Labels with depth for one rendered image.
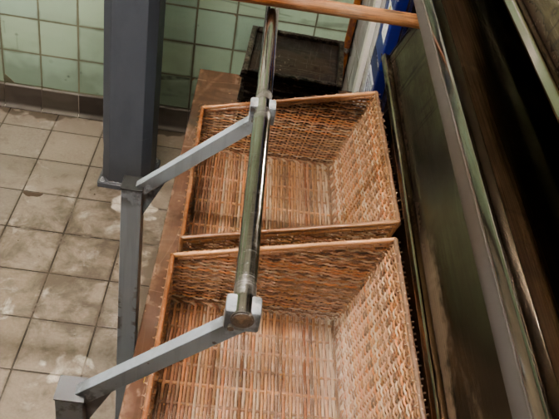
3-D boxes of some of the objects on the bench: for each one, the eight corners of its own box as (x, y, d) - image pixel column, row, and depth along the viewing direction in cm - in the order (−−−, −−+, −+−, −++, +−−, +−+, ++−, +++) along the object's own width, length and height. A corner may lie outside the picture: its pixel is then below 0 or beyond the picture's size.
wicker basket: (358, 169, 225) (381, 88, 208) (376, 311, 182) (406, 224, 164) (194, 148, 221) (202, 63, 203) (171, 288, 177) (179, 196, 160)
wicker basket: (372, 321, 179) (401, 234, 162) (398, 559, 136) (442, 475, 118) (163, 298, 175) (170, 204, 157) (121, 536, 131) (126, 445, 114)
